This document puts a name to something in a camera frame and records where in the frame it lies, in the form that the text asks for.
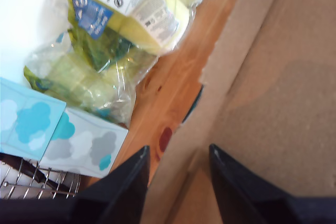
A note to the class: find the yellow paper towel pack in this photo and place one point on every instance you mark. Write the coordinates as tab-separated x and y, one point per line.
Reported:
141	11

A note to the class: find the crumpled green plastic bag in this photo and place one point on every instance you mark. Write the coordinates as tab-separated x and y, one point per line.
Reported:
78	77

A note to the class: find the grey cloud print tissue box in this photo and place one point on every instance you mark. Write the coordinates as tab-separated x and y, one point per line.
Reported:
84	145

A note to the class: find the blue cloud print tissue box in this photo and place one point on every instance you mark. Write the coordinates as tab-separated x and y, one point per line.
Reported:
29	121

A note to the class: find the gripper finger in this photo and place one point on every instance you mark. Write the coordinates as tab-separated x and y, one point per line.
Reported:
236	190
126	190

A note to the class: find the dark brown wooden utensil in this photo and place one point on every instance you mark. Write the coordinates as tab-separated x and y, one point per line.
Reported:
29	167

